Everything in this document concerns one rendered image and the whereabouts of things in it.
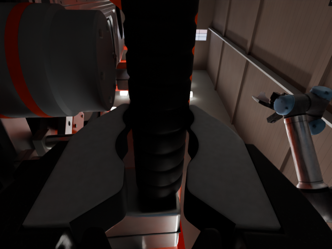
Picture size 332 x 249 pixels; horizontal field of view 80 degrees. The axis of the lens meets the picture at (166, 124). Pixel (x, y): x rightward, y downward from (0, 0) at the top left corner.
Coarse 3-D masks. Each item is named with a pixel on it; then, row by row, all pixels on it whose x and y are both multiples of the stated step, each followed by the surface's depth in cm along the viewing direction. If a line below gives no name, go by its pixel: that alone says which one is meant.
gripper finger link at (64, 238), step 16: (64, 144) 8; (48, 160) 8; (32, 176) 7; (48, 176) 7; (16, 192) 6; (32, 192) 6; (0, 208) 6; (16, 208) 6; (0, 224) 5; (16, 224) 5; (0, 240) 5; (16, 240) 5; (32, 240) 5; (48, 240) 5; (64, 240) 5
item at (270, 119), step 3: (273, 114) 101; (276, 114) 100; (270, 117) 103; (273, 117) 101; (276, 117) 100; (279, 117) 101; (282, 117) 101; (267, 120) 105; (270, 120) 103; (273, 120) 103; (276, 120) 104
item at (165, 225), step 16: (128, 176) 17; (128, 192) 16; (128, 208) 14; (144, 208) 14; (160, 208) 14; (176, 208) 14; (128, 224) 14; (144, 224) 15; (160, 224) 15; (176, 224) 15; (112, 240) 15; (128, 240) 16; (144, 240) 16; (160, 240) 16; (176, 240) 16
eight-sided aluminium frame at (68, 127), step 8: (24, 0) 41; (32, 0) 44; (48, 0) 42; (56, 0) 45; (48, 120) 48; (64, 120) 48; (72, 120) 52; (40, 128) 47; (48, 128) 48; (64, 128) 48
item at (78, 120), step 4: (80, 112) 58; (76, 116) 55; (80, 116) 58; (56, 120) 52; (76, 120) 55; (80, 120) 58; (56, 124) 52; (72, 124) 52; (76, 124) 54; (80, 124) 58; (56, 128) 51; (72, 128) 52; (76, 128) 54; (80, 128) 58; (56, 132) 54; (72, 132) 55
